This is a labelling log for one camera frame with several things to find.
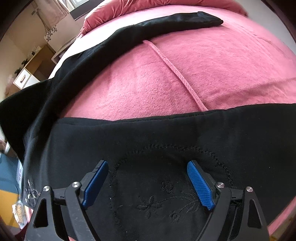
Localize black embroidered pants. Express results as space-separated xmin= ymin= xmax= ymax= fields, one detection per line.
xmin=1 ymin=9 xmax=295 ymax=240

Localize white cabinet with drawer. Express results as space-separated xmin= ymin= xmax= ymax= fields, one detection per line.
xmin=13 ymin=68 xmax=40 ymax=90

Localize pink bed sheet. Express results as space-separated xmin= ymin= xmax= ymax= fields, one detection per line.
xmin=47 ymin=4 xmax=296 ymax=236

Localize wooden desk shelf unit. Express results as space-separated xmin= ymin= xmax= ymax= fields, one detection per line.
xmin=4 ymin=45 xmax=55 ymax=98

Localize grey white bedside table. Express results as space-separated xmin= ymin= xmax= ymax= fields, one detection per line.
xmin=51 ymin=37 xmax=76 ymax=65

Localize dark grey headboard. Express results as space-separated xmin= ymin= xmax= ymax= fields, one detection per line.
xmin=70 ymin=0 xmax=103 ymax=20

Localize floral beige left curtain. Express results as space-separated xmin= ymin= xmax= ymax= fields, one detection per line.
xmin=32 ymin=0 xmax=69 ymax=32

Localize dark pink folded duvet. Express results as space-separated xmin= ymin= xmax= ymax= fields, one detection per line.
xmin=77 ymin=0 xmax=249 ymax=38

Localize bright window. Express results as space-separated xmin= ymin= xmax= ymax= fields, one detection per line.
xmin=58 ymin=0 xmax=88 ymax=11

